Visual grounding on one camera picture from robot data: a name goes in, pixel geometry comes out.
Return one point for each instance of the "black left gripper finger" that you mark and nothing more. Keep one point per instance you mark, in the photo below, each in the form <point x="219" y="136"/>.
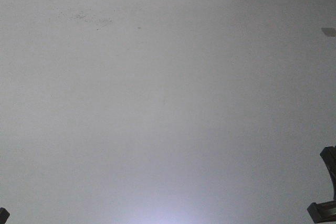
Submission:
<point x="4" y="215"/>

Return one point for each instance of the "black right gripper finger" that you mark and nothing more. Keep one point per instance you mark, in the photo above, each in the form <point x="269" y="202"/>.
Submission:
<point x="322" y="212"/>
<point x="328" y="156"/>

